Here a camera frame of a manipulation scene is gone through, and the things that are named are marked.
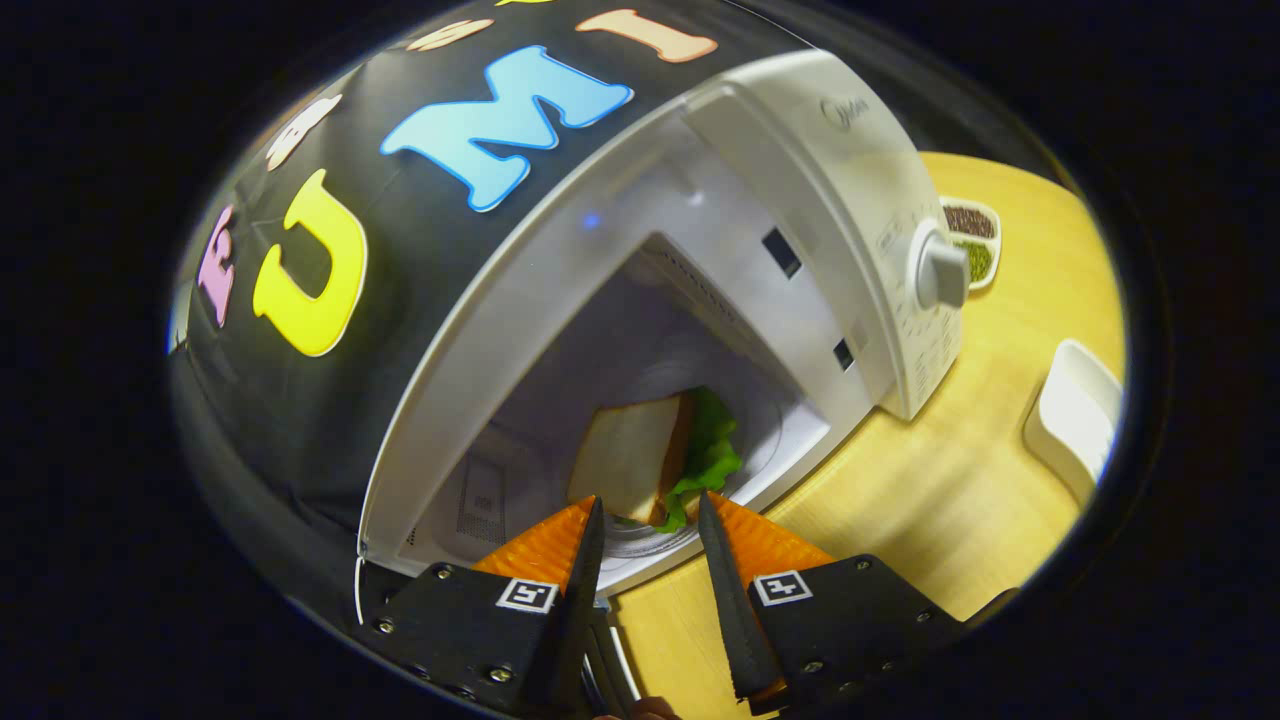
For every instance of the sandwich with lettuce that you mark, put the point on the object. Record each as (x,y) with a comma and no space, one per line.
(630,450)

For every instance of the white microwave oven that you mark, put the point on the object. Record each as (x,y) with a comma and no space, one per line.
(820,200)

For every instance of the white rectangular dish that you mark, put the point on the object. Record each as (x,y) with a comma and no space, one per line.
(1075,420)

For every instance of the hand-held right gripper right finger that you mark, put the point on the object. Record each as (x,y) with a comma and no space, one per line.
(735,620)

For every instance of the white divided dish of beans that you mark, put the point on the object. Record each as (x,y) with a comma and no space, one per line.
(972,245)

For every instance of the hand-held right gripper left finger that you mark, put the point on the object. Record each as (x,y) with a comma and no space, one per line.
(575,620)

